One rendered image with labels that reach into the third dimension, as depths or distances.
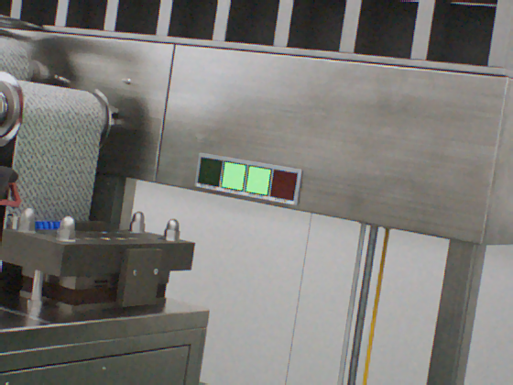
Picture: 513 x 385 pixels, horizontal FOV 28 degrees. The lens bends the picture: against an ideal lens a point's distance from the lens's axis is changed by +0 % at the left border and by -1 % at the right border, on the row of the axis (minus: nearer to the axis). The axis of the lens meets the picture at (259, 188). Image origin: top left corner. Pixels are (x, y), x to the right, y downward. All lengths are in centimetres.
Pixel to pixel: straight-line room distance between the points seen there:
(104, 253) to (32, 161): 25
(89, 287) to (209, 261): 304
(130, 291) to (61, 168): 30
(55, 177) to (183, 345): 43
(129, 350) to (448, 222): 65
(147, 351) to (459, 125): 74
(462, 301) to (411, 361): 247
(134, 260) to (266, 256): 283
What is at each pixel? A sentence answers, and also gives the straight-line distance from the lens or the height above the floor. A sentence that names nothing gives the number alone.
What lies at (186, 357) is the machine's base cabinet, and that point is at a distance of 218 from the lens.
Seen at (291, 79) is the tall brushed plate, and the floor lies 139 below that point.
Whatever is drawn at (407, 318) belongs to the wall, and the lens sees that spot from 451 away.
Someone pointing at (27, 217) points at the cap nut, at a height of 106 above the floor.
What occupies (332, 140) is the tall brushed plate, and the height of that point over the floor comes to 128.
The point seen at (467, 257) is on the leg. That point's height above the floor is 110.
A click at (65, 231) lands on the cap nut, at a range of 195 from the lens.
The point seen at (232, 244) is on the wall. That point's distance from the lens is 494.
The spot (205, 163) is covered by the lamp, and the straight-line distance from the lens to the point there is 216.
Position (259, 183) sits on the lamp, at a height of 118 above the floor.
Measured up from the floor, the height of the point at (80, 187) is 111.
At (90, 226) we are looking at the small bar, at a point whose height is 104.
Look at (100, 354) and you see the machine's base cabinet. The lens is 196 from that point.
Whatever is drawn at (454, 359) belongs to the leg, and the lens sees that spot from 208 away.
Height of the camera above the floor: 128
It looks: 3 degrees down
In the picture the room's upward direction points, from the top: 8 degrees clockwise
